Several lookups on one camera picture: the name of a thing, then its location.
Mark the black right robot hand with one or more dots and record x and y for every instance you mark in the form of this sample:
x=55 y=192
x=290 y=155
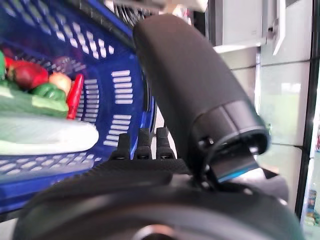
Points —
x=175 y=200

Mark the green white napa cabbage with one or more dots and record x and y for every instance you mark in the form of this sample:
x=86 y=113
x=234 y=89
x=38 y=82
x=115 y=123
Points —
x=32 y=103
x=50 y=137

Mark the blue plastic shopping basket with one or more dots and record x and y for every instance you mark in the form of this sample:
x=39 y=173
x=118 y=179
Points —
x=120 y=62

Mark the red toy chili pepper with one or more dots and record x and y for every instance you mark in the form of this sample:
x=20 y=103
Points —
x=75 y=95

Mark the peach toy onion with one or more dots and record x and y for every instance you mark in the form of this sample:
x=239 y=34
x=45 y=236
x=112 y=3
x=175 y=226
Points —
x=61 y=81

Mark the green toy bell pepper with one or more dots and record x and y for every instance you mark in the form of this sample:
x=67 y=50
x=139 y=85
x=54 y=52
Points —
x=50 y=91

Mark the dark red toy pepper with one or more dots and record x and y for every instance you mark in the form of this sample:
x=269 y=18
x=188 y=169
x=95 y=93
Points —
x=30 y=75

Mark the white desk leg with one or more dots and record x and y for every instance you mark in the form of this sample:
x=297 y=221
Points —
x=278 y=27

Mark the green toy lettuce head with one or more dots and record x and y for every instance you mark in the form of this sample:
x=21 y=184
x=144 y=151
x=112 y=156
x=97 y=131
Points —
x=1 y=66

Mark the black vertical frame post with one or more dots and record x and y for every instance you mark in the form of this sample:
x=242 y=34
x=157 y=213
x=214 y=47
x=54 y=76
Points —
x=308 y=112

